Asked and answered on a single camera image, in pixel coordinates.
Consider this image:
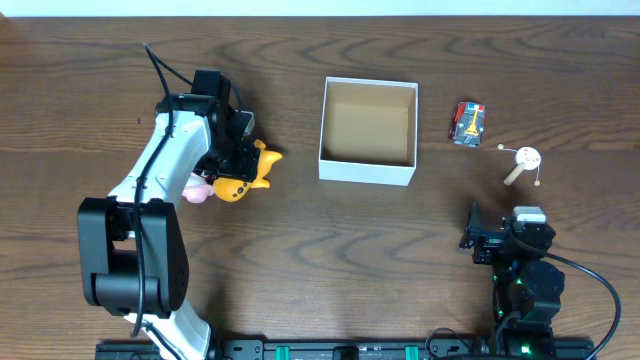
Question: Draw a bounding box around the orange rubber dog toy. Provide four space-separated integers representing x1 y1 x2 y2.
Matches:
212 139 283 202

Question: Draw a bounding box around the red grey toy truck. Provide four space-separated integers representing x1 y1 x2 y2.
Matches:
448 101 486 148

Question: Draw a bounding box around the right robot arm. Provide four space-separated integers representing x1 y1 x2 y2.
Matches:
459 206 565 359

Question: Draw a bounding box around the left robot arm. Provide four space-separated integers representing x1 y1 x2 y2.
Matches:
77 70 260 359

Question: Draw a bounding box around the pink white bunny figure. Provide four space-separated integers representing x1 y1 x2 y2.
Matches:
182 172 215 204

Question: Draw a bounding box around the wooden pellet drum toy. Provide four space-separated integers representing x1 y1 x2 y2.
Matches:
497 144 542 187

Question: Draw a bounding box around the white cardboard box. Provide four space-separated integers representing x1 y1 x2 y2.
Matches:
318 77 419 186

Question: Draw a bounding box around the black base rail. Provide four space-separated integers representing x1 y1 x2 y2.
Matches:
94 333 597 360

